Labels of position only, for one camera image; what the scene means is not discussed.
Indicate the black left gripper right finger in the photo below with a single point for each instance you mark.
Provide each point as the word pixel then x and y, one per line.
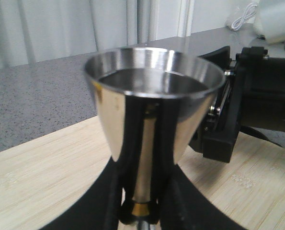
pixel 182 206

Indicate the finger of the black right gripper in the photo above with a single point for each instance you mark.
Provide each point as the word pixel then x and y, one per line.
pixel 219 57

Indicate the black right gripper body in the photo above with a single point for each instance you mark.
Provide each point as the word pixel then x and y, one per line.
pixel 253 97

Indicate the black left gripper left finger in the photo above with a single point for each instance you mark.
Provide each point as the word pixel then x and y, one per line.
pixel 109 200

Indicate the steel double jigger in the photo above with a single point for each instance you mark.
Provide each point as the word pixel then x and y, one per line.
pixel 150 101

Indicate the white appliance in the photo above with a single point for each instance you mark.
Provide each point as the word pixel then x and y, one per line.
pixel 269 21

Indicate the light wooden cutting board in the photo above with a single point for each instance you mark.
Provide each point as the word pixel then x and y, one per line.
pixel 41 178

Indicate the grey curtain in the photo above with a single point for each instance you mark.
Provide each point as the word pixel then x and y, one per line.
pixel 38 30

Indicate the white door frame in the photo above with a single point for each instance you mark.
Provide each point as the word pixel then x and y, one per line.
pixel 175 18

